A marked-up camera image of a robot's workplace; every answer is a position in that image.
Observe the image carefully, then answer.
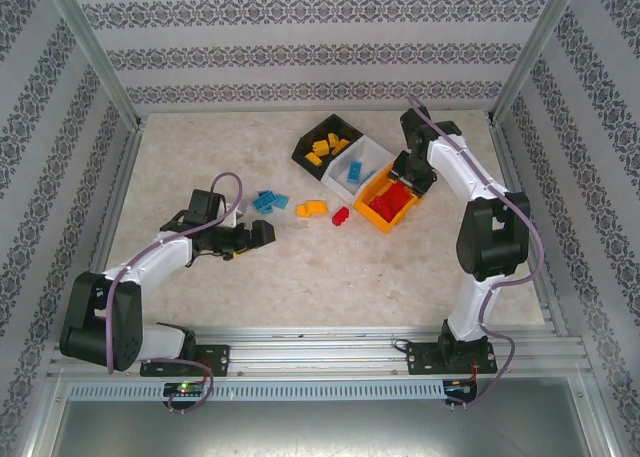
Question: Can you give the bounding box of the black plastic bin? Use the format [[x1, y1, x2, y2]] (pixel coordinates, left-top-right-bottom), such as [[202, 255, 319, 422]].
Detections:
[[291, 113, 365, 183]]

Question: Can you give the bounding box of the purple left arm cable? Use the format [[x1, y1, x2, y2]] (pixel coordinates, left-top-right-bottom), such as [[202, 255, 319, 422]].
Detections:
[[103, 171, 246, 416]]

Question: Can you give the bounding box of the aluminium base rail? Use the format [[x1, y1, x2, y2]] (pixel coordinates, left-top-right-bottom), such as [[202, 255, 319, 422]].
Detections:
[[49, 326, 591, 378]]

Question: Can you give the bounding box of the aluminium side rail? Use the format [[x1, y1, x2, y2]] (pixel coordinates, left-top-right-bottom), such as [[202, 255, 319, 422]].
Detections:
[[69, 121, 149, 341], [489, 119, 571, 338]]

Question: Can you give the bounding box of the white plastic bin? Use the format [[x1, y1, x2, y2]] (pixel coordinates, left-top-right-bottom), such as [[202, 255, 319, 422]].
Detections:
[[319, 136, 396, 202]]

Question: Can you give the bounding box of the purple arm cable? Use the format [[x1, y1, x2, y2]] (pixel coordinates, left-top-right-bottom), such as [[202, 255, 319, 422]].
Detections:
[[103, 171, 246, 416], [407, 95, 546, 413]]

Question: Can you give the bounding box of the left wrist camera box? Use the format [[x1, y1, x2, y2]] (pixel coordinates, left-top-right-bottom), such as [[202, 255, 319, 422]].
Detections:
[[222, 200, 251, 228]]

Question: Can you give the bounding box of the orange plastic bin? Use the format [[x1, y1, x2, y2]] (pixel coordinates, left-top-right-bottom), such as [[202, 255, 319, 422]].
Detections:
[[352, 160, 426, 236]]

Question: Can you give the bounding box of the aluminium frame post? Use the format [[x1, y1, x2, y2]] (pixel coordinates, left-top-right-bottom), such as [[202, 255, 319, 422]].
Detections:
[[42, 0, 144, 131], [492, 0, 584, 126]]

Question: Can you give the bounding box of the grey slotted cable duct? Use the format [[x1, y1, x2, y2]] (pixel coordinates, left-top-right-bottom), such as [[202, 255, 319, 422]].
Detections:
[[67, 380, 446, 402]]

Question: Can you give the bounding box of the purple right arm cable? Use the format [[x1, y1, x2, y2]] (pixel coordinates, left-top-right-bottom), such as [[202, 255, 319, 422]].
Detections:
[[407, 95, 546, 413]]

